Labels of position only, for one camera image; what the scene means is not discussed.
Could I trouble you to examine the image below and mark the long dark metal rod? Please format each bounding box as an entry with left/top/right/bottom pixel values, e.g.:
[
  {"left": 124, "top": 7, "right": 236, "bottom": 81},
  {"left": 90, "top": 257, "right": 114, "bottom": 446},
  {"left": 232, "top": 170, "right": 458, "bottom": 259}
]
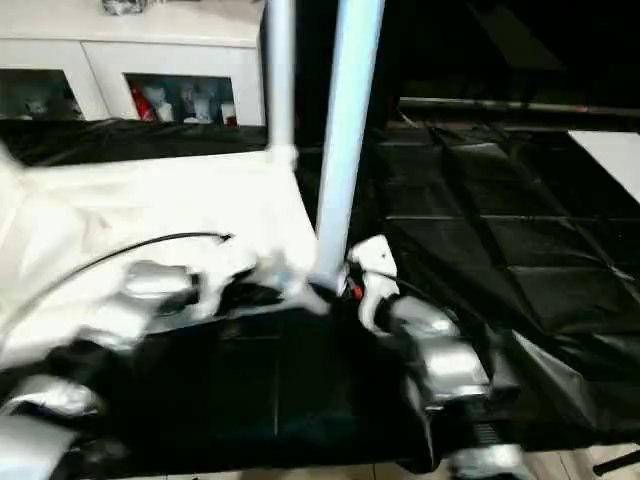
[{"left": 399, "top": 97, "right": 640, "bottom": 119}]

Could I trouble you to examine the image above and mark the large black backdrop sheet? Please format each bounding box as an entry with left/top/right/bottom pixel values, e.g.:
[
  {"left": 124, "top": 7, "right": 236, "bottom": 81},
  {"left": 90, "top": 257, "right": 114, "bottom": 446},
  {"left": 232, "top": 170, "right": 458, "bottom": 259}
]
[{"left": 259, "top": 0, "right": 640, "bottom": 116}]

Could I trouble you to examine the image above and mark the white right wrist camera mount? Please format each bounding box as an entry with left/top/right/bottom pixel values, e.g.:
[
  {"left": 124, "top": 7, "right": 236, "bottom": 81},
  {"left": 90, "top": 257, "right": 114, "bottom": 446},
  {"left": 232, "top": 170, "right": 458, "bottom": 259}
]
[{"left": 347, "top": 235, "right": 401, "bottom": 334}]

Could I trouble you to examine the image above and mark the white plastic table top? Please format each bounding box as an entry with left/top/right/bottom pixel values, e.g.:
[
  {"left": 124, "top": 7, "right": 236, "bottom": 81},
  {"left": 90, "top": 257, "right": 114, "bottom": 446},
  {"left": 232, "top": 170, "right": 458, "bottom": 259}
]
[{"left": 0, "top": 139, "right": 331, "bottom": 371}]

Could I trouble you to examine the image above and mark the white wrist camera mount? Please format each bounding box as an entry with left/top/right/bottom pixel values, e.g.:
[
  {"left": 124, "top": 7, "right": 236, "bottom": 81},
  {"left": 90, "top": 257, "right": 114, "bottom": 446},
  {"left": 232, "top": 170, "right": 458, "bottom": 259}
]
[
  {"left": 347, "top": 235, "right": 401, "bottom": 334},
  {"left": 192, "top": 239, "right": 261, "bottom": 319}
]

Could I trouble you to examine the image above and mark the white glass-door cabinet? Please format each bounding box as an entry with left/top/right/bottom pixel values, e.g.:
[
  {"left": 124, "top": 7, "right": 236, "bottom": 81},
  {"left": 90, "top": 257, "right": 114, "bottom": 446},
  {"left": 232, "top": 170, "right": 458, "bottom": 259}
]
[{"left": 0, "top": 0, "right": 266, "bottom": 126}]

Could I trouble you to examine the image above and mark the dark patterned ornament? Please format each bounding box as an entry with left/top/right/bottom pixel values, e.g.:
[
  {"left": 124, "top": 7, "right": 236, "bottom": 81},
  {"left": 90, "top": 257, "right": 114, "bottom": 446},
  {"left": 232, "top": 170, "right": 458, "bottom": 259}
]
[{"left": 102, "top": 0, "right": 149, "bottom": 16}]

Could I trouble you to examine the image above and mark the white flat board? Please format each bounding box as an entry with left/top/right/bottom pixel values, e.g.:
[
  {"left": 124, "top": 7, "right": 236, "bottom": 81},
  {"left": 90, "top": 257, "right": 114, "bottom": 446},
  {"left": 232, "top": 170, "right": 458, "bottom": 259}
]
[{"left": 567, "top": 130, "right": 640, "bottom": 199}]

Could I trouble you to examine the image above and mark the red cabinet item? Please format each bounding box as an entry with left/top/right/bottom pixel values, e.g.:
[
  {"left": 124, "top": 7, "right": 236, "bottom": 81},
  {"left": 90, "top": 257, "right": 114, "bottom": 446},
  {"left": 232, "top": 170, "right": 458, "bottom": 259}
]
[{"left": 129, "top": 82, "right": 154, "bottom": 121}]

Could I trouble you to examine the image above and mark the black plastic table mat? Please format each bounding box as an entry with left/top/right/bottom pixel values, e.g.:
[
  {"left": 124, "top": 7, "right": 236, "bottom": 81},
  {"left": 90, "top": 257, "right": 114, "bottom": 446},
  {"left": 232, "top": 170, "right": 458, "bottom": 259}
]
[{"left": 0, "top": 117, "right": 640, "bottom": 474}]

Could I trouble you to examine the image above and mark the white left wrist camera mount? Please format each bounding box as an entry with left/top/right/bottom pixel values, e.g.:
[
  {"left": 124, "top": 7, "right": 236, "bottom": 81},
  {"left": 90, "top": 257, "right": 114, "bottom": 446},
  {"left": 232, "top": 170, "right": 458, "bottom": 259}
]
[{"left": 192, "top": 239, "right": 261, "bottom": 319}]

